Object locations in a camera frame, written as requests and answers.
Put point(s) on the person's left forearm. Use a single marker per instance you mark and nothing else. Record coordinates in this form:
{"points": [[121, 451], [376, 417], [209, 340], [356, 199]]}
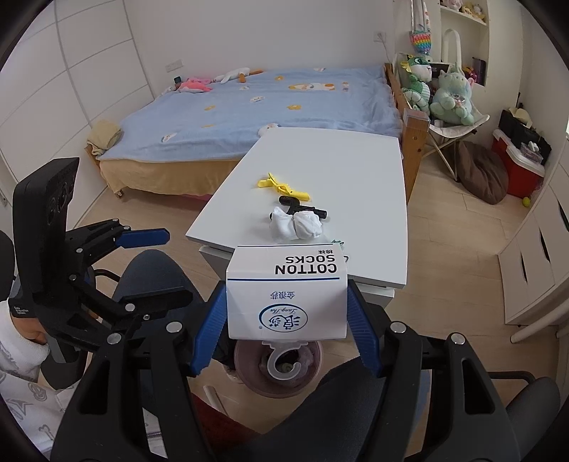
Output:
{"points": [[26, 400]]}

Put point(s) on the row of small plush toys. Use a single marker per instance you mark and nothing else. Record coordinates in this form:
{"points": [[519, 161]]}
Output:
{"points": [[464, 8]]}

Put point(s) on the wooden bed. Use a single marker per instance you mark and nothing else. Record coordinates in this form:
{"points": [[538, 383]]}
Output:
{"points": [[415, 146]]}

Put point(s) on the person's left hand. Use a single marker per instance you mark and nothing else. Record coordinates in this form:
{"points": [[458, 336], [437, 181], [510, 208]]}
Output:
{"points": [[29, 332]]}

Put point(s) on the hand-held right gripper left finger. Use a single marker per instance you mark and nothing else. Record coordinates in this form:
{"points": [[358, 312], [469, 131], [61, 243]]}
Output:
{"points": [[209, 328]]}

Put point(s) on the dark purple book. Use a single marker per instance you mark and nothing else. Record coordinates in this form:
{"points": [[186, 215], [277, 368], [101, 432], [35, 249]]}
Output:
{"points": [[478, 70]]}

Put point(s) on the black office chair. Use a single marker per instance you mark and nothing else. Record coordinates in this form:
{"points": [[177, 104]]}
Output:
{"points": [[533, 400]]}

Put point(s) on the person's right leg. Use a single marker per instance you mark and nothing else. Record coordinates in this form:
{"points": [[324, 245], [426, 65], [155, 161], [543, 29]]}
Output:
{"points": [[338, 408]]}

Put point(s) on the brown bean bag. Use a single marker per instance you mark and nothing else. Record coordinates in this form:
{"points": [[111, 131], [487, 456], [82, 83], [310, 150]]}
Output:
{"points": [[482, 175]]}

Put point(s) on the person's left leg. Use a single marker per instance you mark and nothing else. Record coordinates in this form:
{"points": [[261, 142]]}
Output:
{"points": [[155, 280]]}

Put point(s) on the white socks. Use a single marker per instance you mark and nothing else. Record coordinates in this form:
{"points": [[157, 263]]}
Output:
{"points": [[293, 226]]}

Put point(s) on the small colourful toys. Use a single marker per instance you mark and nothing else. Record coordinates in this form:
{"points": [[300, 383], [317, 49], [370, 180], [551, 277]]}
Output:
{"points": [[469, 74]]}

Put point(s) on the pink plush toy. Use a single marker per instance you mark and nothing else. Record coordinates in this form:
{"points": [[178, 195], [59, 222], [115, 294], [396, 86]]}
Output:
{"points": [[195, 85]]}

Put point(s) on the rainbow pop bag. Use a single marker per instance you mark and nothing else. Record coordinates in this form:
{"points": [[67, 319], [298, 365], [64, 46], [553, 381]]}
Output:
{"points": [[420, 43]]}

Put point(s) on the white arched stand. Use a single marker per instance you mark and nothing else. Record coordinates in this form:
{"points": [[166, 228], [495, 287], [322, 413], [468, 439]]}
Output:
{"points": [[446, 46]]}

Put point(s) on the light green dinosaur plush toy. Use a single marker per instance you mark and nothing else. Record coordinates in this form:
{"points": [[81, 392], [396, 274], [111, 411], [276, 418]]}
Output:
{"points": [[451, 97]]}

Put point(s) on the person's leg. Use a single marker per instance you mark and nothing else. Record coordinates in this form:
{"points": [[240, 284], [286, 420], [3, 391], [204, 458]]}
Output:
{"points": [[155, 280], [338, 408]]}

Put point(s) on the blue printed blanket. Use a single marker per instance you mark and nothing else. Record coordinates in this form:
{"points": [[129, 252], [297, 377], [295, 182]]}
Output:
{"points": [[266, 111]]}

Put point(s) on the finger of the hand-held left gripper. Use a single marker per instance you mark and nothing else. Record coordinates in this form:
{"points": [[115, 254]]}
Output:
{"points": [[111, 306], [142, 237]]}

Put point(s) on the red cooler box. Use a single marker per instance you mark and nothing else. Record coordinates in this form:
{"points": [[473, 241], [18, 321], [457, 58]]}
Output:
{"points": [[515, 173]]}

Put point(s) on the black bag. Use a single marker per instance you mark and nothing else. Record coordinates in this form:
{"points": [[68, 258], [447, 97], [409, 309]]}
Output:
{"points": [[515, 129]]}

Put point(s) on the white drawer cabinet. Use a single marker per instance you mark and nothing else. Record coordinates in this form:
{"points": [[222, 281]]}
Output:
{"points": [[546, 266]]}

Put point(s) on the folded yellow towel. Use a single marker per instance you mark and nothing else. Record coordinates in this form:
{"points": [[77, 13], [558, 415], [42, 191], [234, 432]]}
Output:
{"points": [[104, 135]]}

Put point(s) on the green dragon plush toy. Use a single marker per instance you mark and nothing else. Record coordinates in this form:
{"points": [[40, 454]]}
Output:
{"points": [[418, 89]]}

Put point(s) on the white wall shelf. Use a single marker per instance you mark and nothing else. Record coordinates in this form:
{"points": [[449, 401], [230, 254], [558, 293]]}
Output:
{"points": [[486, 44]]}

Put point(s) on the white goose plush toy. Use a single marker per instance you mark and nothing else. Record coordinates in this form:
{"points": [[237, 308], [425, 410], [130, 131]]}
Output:
{"points": [[231, 75]]}

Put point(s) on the cream hat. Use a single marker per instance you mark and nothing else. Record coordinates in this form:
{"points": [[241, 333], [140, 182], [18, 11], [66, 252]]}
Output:
{"points": [[521, 113]]}

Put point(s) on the brown round waste bin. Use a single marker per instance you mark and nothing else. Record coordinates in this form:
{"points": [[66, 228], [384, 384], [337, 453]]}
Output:
{"points": [[311, 364]]}

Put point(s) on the black board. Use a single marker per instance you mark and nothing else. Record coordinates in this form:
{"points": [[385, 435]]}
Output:
{"points": [[440, 69]]}

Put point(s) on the white table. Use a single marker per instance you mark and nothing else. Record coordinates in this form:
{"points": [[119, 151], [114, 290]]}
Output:
{"points": [[333, 177]]}

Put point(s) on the white socks box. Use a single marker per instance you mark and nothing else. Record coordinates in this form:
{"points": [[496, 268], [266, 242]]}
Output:
{"points": [[286, 302]]}

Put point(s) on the white folding chair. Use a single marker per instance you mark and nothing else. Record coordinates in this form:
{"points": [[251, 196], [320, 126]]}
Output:
{"points": [[453, 133]]}

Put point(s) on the yellow plastic clip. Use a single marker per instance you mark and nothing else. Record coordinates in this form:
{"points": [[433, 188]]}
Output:
{"points": [[284, 186]]}

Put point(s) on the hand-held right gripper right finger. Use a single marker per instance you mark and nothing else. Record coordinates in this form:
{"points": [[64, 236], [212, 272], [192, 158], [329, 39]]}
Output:
{"points": [[362, 328]]}

